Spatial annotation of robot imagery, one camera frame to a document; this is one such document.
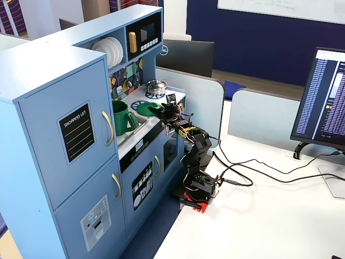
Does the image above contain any silver toy pot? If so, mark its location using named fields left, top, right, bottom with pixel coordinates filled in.
left=145, top=80, right=169, bottom=96

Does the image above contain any black toy microwave door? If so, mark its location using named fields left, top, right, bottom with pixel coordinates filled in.
left=126, top=12, right=162, bottom=62

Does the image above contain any long gold fridge handle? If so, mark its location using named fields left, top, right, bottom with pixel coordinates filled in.
left=101, top=110, right=115, bottom=147

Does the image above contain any silver toy sink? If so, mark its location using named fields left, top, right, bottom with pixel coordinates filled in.
left=116, top=115, right=150, bottom=149

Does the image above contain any narrow grey desk partition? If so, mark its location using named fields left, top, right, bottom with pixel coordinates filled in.
left=227, top=88, right=302, bottom=148

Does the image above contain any black monitor stand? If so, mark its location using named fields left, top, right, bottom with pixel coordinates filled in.
left=293, top=141, right=311, bottom=160

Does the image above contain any red table clamp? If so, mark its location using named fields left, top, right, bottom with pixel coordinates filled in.
left=178, top=190, right=210, bottom=214

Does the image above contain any blue chair cushion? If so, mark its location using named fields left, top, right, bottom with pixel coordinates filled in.
left=223, top=79, right=247, bottom=100

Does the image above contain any small dark monitor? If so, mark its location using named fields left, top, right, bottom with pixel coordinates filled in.
left=58, top=18, right=79, bottom=31

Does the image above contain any black cable to monitor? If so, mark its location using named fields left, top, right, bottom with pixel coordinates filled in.
left=211, top=151, right=345, bottom=176

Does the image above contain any white desk cable grommet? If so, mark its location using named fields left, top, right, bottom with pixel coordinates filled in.
left=282, top=149, right=306, bottom=162

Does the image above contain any clear stand base plate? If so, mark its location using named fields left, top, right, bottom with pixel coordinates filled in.
left=318, top=164, right=345, bottom=200

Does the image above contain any black power cable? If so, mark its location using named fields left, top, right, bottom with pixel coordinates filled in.
left=219, top=161, right=345, bottom=187

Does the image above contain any black Dell monitor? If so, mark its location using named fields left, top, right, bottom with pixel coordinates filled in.
left=156, top=39, right=216, bottom=79

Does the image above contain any white whiteboard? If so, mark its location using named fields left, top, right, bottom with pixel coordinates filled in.
left=217, top=0, right=345, bottom=25

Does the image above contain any green pitcher lid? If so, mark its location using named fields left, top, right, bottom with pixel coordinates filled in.
left=136, top=101, right=160, bottom=118

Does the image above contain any green plastic pitcher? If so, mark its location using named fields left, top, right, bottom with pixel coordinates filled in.
left=111, top=100, right=140, bottom=137

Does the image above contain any lit computer monitor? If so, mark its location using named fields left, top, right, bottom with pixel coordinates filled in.
left=289, top=46, right=345, bottom=151

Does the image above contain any blue wooden toy kitchen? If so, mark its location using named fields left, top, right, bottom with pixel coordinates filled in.
left=0, top=5, right=187, bottom=259

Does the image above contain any short gold fridge handle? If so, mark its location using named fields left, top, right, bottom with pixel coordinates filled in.
left=111, top=173, right=122, bottom=201

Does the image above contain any yellow microwave handle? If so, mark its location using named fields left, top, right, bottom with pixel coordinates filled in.
left=128, top=31, right=137, bottom=53

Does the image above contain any wide grey desk partition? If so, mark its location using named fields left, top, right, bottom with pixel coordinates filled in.
left=155, top=66, right=225, bottom=149

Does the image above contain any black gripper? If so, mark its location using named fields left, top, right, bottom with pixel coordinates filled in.
left=149, top=103, right=184, bottom=126

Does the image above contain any small gripper camera board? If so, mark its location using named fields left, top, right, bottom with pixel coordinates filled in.
left=165, top=93, right=178, bottom=107

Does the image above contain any gold dishwasher handle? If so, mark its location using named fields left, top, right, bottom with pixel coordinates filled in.
left=154, top=154, right=162, bottom=178

